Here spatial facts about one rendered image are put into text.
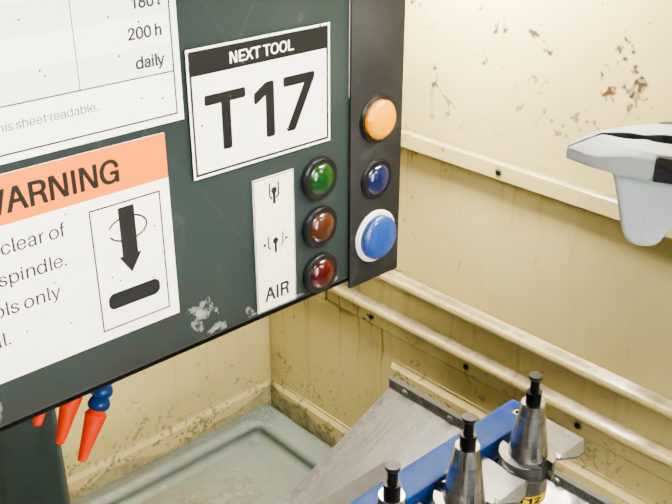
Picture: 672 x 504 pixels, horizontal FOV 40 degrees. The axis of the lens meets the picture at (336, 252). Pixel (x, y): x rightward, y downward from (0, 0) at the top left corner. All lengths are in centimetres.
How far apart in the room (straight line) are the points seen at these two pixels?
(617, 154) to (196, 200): 23
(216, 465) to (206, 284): 156
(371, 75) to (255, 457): 159
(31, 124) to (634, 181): 32
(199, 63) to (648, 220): 26
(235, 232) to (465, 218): 104
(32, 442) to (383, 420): 69
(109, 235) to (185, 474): 160
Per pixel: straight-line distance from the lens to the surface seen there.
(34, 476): 143
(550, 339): 151
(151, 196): 49
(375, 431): 177
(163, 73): 47
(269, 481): 202
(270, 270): 55
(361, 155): 58
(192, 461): 206
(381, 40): 57
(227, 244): 53
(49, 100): 45
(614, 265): 139
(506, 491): 104
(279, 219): 55
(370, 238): 60
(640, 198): 55
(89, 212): 47
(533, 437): 105
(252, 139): 52
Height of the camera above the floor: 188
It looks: 26 degrees down
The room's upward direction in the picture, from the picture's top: straight up
